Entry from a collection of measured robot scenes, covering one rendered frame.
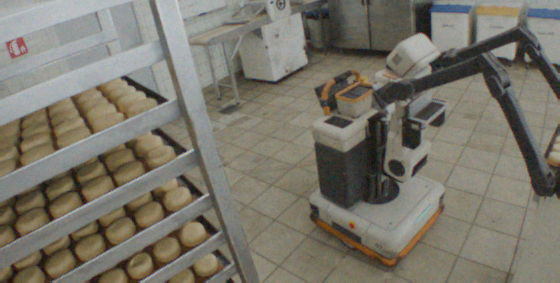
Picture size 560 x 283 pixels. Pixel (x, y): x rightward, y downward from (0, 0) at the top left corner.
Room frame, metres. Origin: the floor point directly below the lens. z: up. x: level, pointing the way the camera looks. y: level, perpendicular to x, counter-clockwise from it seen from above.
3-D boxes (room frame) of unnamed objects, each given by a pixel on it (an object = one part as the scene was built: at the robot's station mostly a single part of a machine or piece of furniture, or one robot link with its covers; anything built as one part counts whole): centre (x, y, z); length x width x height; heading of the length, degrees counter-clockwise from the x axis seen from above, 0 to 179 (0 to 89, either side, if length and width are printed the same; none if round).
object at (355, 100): (1.72, -0.46, 0.87); 0.23 x 0.15 x 0.11; 126
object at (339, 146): (1.71, -0.48, 0.59); 0.55 x 0.34 x 0.83; 126
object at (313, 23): (6.28, -1.13, 0.33); 0.54 x 0.53 x 0.66; 44
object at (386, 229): (1.64, -0.53, 0.16); 0.67 x 0.64 x 0.25; 36
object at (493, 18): (4.04, -3.20, 0.38); 0.64 x 0.54 x 0.77; 135
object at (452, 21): (4.51, -2.75, 0.38); 0.64 x 0.54 x 0.77; 136
